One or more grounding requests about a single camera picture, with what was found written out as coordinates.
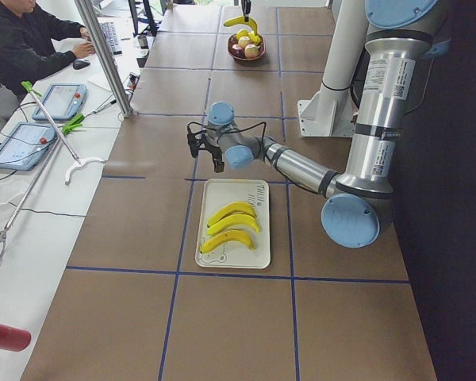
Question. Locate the yellow banana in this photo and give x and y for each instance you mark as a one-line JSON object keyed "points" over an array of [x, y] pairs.
{"points": [[239, 207]]}

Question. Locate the blue teach pendant far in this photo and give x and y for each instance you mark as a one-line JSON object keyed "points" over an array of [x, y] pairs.
{"points": [[64, 100]]}

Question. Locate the black keyboard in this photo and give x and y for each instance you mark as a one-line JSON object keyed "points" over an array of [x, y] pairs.
{"points": [[110, 34]]}

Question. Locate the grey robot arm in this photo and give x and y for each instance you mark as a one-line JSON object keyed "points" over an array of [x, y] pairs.
{"points": [[363, 95]]}

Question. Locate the red cylinder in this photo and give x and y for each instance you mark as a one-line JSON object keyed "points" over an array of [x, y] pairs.
{"points": [[14, 339]]}

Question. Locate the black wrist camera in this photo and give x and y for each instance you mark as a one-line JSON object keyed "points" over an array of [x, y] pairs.
{"points": [[196, 142]]}

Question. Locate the blue teach pendant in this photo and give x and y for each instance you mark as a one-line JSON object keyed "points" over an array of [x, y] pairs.
{"points": [[26, 145], [64, 100]]}

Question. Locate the aluminium frame post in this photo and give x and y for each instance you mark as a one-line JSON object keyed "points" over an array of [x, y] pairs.
{"points": [[106, 59]]}

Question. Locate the black computer mouse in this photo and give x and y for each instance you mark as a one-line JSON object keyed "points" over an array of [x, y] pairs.
{"points": [[79, 64]]}

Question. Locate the pale green apple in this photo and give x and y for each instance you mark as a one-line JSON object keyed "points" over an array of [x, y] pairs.
{"points": [[244, 41]]}

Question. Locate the white bear serving tray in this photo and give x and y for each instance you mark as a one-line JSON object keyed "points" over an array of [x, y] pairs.
{"points": [[220, 192]]}

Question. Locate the yellow banana basket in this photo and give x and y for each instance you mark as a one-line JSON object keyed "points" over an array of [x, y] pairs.
{"points": [[242, 20]]}

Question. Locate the brown wicker basket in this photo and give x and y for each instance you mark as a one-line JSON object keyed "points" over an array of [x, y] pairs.
{"points": [[233, 40]]}

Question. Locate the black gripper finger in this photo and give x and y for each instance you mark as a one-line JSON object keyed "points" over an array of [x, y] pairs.
{"points": [[218, 164], [246, 9]]}

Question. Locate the yellow banana basket edge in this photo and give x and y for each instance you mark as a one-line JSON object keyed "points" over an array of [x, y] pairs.
{"points": [[255, 38]]}

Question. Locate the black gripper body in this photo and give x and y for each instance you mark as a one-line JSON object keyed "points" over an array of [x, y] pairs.
{"points": [[215, 154]]}

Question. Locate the person in black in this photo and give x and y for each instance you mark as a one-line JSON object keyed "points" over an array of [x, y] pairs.
{"points": [[35, 44]]}

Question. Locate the dark purple plum fruit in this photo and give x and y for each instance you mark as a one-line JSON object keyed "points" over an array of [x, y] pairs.
{"points": [[237, 51]]}

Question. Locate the yellow banana moved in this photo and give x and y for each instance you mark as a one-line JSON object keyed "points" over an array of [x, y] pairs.
{"points": [[233, 220], [236, 235]]}

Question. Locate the long metal reacher grabber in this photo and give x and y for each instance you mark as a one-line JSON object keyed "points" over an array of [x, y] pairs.
{"points": [[79, 163]]}

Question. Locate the blue teach pendant near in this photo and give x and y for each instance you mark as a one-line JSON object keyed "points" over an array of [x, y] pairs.
{"points": [[26, 145]]}

